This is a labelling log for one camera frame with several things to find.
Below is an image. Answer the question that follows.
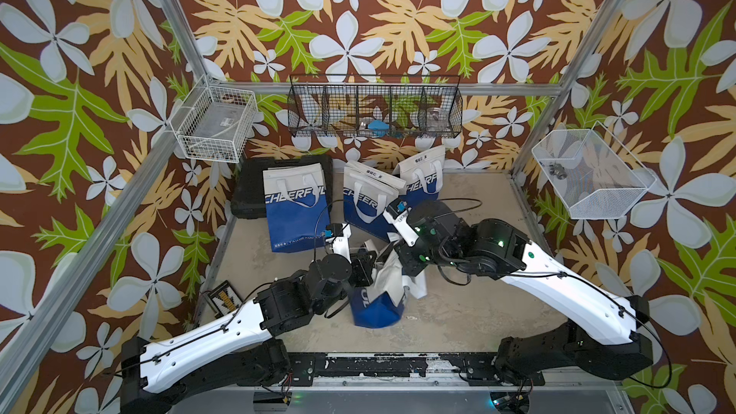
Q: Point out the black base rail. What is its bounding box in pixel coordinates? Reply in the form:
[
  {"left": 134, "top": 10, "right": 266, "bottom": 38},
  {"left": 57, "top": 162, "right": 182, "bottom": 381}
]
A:
[{"left": 275, "top": 352, "right": 519, "bottom": 387}]

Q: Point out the narrow takeout bag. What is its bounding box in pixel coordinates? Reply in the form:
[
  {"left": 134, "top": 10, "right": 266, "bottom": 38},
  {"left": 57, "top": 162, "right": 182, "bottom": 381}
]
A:
[{"left": 343, "top": 161, "right": 406, "bottom": 242}]

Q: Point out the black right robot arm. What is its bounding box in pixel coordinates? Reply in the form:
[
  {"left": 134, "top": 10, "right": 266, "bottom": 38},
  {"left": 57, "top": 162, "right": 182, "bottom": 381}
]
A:
[{"left": 383, "top": 199, "right": 655, "bottom": 383}]

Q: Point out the white mesh bin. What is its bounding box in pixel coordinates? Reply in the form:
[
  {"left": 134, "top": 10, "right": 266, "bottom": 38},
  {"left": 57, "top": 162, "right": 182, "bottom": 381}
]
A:
[{"left": 532, "top": 122, "right": 657, "bottom": 220}]

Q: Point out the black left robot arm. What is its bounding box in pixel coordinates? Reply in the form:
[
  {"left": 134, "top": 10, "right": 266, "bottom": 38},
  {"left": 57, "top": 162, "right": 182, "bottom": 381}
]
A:
[{"left": 117, "top": 248, "right": 378, "bottom": 413}]

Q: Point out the white wire basket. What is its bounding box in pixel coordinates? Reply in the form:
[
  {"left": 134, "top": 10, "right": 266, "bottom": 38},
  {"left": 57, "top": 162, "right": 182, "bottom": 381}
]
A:
[{"left": 170, "top": 77, "right": 260, "bottom": 163}]

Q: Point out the black plastic tool case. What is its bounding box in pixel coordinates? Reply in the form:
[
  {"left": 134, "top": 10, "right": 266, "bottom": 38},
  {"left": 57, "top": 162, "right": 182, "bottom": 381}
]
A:
[{"left": 230, "top": 154, "right": 334, "bottom": 220}]

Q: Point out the black wire basket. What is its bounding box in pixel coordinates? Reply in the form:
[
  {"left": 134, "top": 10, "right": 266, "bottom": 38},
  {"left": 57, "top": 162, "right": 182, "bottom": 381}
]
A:
[{"left": 285, "top": 74, "right": 464, "bottom": 139}]

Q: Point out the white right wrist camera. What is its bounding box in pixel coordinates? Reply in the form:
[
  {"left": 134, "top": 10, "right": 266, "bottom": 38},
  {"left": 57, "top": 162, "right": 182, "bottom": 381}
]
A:
[{"left": 383, "top": 197, "right": 419, "bottom": 247}]

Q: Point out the black connector board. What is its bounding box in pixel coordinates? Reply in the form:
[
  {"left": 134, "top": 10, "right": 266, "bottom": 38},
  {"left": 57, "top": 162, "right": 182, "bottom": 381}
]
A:
[{"left": 205, "top": 280, "right": 243, "bottom": 318}]

